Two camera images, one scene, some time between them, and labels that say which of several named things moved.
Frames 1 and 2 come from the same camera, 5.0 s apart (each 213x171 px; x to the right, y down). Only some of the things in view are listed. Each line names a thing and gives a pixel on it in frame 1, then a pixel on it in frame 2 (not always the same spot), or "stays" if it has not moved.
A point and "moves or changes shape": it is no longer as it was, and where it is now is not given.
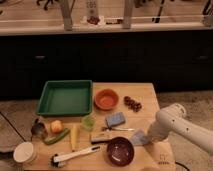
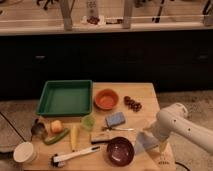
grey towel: [140, 138] moves or changes shape
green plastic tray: [65, 97] stays
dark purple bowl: [120, 151] stays
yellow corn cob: [74, 137] stays
